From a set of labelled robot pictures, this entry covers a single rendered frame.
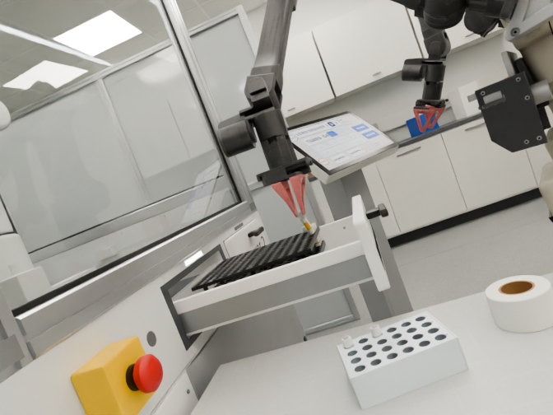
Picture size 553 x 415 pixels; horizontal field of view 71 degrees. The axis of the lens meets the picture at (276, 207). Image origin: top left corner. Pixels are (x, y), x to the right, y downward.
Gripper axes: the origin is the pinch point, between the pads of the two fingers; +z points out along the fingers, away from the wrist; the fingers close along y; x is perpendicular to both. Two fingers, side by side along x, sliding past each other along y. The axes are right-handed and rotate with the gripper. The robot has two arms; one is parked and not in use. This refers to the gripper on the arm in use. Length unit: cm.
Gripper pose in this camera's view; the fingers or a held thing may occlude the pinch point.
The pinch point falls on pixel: (299, 212)
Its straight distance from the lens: 74.3
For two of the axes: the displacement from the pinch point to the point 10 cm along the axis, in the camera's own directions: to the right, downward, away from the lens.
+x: 2.3, -0.7, 9.7
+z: 3.2, 9.5, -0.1
